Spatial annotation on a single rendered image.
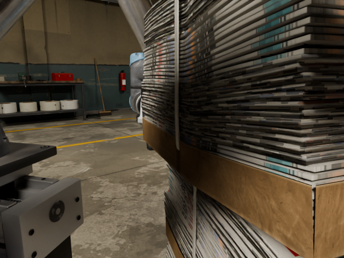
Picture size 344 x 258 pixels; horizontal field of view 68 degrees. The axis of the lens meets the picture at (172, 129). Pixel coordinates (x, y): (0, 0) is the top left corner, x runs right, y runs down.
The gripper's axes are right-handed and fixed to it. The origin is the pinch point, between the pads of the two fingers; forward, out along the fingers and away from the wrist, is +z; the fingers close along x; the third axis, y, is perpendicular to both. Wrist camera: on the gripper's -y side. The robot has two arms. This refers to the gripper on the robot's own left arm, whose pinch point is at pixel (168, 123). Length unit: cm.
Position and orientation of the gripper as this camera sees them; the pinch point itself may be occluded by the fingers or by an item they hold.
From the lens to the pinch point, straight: 57.2
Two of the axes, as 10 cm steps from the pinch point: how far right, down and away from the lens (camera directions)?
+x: 9.5, -0.6, 3.0
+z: 3.0, 1.9, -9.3
